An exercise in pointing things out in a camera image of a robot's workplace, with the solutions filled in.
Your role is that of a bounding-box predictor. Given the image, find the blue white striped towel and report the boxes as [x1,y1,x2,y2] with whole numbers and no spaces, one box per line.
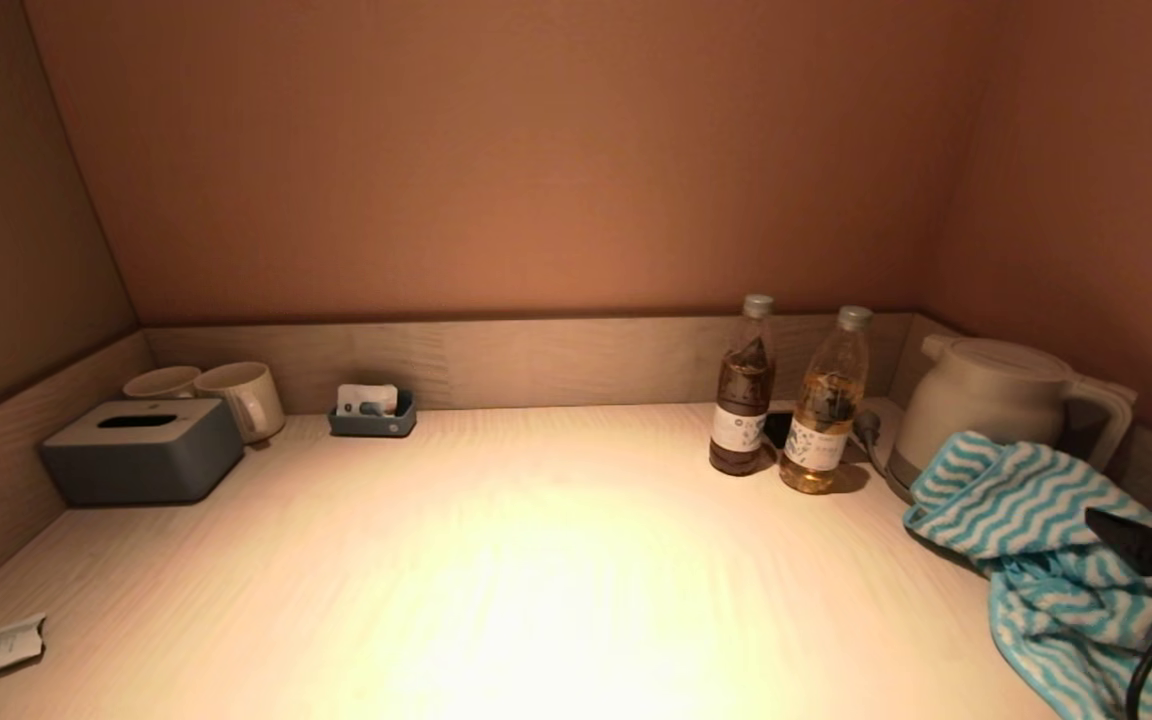
[904,432,1152,720]

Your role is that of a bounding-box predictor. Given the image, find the white electric kettle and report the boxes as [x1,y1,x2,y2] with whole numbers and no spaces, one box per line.
[894,334,1137,491]

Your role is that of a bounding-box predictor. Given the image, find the kettle base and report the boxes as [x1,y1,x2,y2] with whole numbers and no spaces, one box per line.
[868,398,929,504]

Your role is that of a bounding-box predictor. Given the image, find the grey kettle power plug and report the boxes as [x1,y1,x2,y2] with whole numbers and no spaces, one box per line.
[854,408,889,476]

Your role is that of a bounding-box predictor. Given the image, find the amber tea bottle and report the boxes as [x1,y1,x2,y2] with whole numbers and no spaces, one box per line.
[779,305,874,495]

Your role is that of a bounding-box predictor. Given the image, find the dark tea bottle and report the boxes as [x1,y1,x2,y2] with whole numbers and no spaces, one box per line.
[708,294,777,476]

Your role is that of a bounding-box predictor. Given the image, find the small blue-grey tray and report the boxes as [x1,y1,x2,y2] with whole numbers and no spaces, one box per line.
[327,389,417,438]

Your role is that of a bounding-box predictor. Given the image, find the white sachet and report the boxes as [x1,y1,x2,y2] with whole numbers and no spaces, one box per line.
[336,384,399,417]

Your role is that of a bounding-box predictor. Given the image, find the white ceramic mug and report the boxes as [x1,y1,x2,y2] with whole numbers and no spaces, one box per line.
[123,365,203,401]
[193,361,287,445]

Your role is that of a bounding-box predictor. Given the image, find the grey tissue box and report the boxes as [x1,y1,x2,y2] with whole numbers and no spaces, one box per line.
[40,398,246,505]

